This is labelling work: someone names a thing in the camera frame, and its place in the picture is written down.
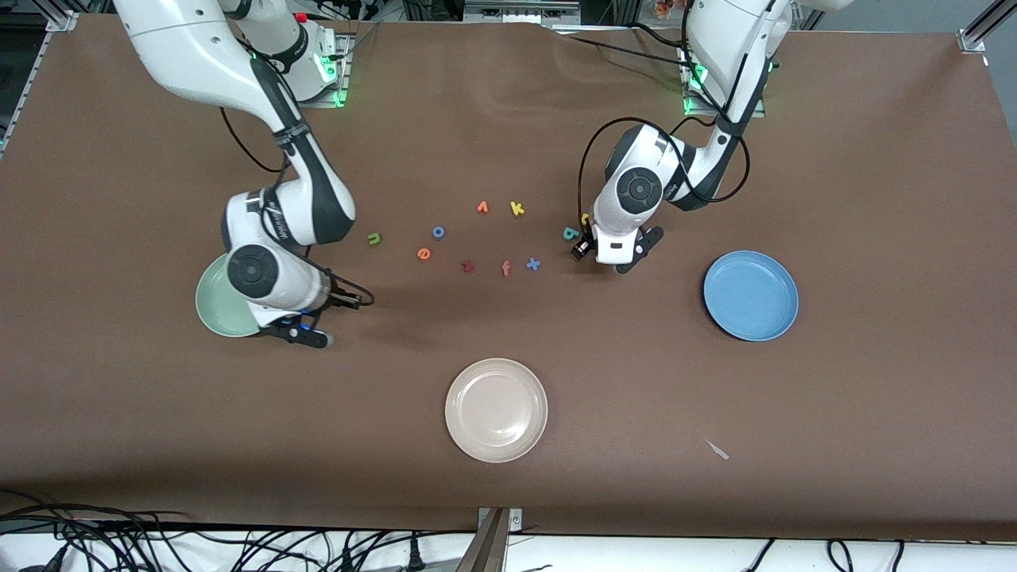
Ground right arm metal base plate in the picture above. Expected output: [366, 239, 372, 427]
[298, 32, 351, 109]

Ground tangled black cables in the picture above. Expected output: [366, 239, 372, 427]
[0, 489, 478, 572]

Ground brown table cover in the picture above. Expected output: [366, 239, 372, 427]
[0, 12, 1017, 541]

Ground grey metal beam with bracket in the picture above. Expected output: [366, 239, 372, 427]
[457, 507, 523, 572]

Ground green plate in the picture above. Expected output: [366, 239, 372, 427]
[195, 253, 263, 338]

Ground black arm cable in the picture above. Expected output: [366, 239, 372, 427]
[220, 103, 376, 307]
[578, 118, 752, 231]

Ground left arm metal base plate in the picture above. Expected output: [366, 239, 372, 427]
[680, 60, 768, 118]

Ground aluminium corner profile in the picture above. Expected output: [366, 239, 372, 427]
[957, 0, 1017, 55]

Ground aluminium side rail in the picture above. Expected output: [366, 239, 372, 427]
[0, 12, 76, 152]

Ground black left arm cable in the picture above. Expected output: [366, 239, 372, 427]
[578, 118, 752, 231]

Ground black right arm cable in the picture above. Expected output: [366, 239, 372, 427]
[220, 103, 376, 307]

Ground blue plate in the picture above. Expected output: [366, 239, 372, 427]
[703, 250, 800, 342]

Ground grey device behind table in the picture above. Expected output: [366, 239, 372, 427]
[463, 0, 581, 25]

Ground black cable on table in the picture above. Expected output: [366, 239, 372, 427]
[548, 24, 704, 72]

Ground beige plate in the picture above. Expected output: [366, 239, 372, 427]
[445, 358, 549, 464]

